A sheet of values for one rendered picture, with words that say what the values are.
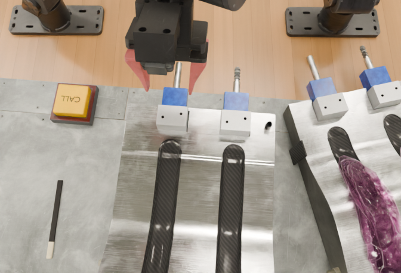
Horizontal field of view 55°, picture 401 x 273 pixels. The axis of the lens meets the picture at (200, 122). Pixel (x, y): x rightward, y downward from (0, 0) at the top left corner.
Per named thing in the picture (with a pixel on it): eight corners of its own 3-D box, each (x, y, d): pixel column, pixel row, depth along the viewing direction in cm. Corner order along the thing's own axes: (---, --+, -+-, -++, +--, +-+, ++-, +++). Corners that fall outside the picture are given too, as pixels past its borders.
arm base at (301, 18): (396, 15, 75) (391, -14, 78) (295, 15, 75) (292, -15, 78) (379, 37, 83) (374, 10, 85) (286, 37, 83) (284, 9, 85)
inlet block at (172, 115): (166, 68, 73) (164, 55, 68) (193, 70, 73) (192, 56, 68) (159, 134, 69) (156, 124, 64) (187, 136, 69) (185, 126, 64)
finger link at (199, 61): (203, 108, 54) (207, 49, 48) (153, 104, 54) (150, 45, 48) (206, 80, 59) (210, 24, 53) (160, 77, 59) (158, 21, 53)
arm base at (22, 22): (92, 13, 76) (95, -16, 78) (-10, 12, 76) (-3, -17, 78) (101, 35, 83) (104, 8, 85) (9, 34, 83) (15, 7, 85)
